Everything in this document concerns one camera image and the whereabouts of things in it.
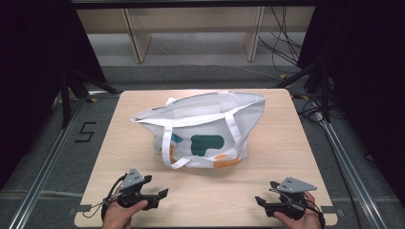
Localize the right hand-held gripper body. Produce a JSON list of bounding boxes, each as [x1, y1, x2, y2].
[[264, 177, 318, 221]]

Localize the black metal stand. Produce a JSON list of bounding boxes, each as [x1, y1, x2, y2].
[[58, 67, 121, 129], [274, 58, 332, 124]]

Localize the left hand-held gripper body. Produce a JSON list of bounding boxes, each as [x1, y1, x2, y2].
[[116, 167, 160, 212]]

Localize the thin white floor cable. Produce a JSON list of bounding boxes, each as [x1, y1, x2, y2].
[[203, 63, 283, 82]]

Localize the aluminium floor rail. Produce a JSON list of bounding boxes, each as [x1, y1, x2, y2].
[[312, 110, 389, 229], [7, 91, 124, 229]]

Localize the bundle of black floor cables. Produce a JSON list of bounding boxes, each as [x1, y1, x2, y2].
[[258, 5, 304, 67]]

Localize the black curtain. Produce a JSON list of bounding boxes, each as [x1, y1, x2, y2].
[[0, 0, 107, 191], [296, 0, 405, 208]]

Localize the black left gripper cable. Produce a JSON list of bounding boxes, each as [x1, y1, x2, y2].
[[82, 174, 129, 221]]

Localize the person's right hand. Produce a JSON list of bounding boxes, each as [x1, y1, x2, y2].
[[272, 190, 323, 229]]

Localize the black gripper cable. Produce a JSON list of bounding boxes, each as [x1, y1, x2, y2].
[[304, 201, 327, 229], [82, 174, 129, 221]]

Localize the tangled black cables by stand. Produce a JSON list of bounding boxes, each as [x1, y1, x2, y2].
[[291, 91, 340, 126]]

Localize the person's left hand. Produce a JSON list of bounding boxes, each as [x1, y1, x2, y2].
[[101, 190, 150, 229]]

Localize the white tote bag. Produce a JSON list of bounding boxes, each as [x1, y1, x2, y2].
[[129, 91, 266, 170]]

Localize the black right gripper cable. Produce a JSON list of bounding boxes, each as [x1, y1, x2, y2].
[[304, 201, 327, 229]]

